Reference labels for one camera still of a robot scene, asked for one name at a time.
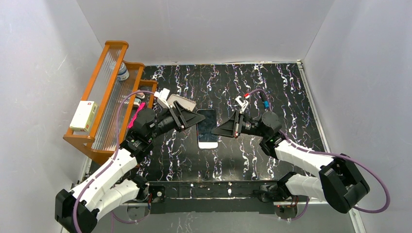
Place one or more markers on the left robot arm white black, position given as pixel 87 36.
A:
pixel 80 209

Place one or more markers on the blue black marker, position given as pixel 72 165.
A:
pixel 264 99

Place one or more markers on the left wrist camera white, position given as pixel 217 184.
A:
pixel 162 97

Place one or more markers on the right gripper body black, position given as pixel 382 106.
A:
pixel 238 125

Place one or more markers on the beige phone case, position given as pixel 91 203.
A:
pixel 184 102

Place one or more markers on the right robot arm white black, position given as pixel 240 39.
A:
pixel 334 179

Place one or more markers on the white red box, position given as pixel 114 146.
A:
pixel 84 115

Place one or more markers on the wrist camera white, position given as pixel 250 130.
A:
pixel 243 102
pixel 162 97

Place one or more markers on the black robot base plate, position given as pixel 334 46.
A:
pixel 217 197

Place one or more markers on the black phone case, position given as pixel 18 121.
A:
pixel 206 140

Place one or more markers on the white blue bottle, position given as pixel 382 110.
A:
pixel 123 73

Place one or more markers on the small pink white item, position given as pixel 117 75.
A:
pixel 140 95

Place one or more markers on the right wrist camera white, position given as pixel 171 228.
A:
pixel 243 102

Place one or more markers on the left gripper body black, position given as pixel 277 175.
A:
pixel 174 116

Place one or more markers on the orange wooden shelf rack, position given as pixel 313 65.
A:
pixel 112 116

